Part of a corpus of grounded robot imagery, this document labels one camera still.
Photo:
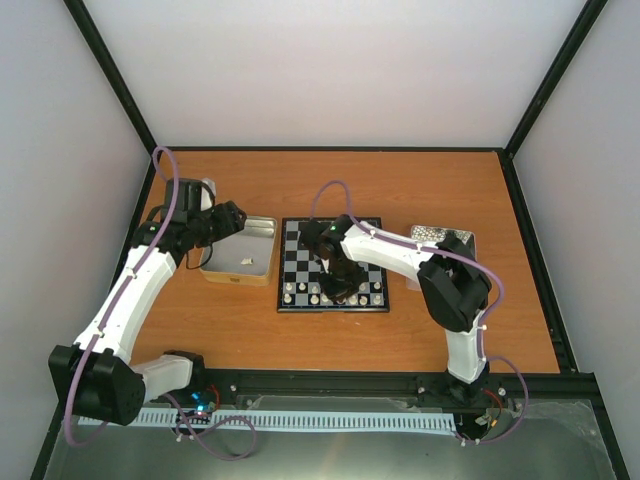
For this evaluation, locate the black and white chessboard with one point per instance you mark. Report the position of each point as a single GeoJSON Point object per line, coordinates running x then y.
{"type": "Point", "coordinates": [298, 265]}

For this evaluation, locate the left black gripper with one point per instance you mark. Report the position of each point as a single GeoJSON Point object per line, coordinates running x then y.
{"type": "Point", "coordinates": [230, 222]}

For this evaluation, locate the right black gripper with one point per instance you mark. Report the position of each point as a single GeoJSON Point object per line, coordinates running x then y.
{"type": "Point", "coordinates": [335, 294]}

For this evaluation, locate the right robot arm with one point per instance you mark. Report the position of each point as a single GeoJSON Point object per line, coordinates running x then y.
{"type": "Point", "coordinates": [454, 286]}

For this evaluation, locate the black aluminium frame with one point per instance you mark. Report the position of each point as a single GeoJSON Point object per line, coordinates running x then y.
{"type": "Point", "coordinates": [579, 31]}

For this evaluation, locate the green lit circuit board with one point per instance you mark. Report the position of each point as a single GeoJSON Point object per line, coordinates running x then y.
{"type": "Point", "coordinates": [206, 401]}

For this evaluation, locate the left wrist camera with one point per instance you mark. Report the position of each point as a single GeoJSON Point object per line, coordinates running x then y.
{"type": "Point", "coordinates": [208, 194]}

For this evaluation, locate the tan tray of white pieces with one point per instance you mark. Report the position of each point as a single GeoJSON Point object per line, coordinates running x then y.
{"type": "Point", "coordinates": [221, 262]}

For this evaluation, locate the light blue cable duct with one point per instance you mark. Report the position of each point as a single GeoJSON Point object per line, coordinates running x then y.
{"type": "Point", "coordinates": [330, 422]}

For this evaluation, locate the clear tray of black pieces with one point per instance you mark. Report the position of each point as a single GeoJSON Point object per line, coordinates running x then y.
{"type": "Point", "coordinates": [424, 233]}

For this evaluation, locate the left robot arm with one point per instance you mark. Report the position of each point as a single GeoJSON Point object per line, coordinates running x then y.
{"type": "Point", "coordinates": [94, 377]}

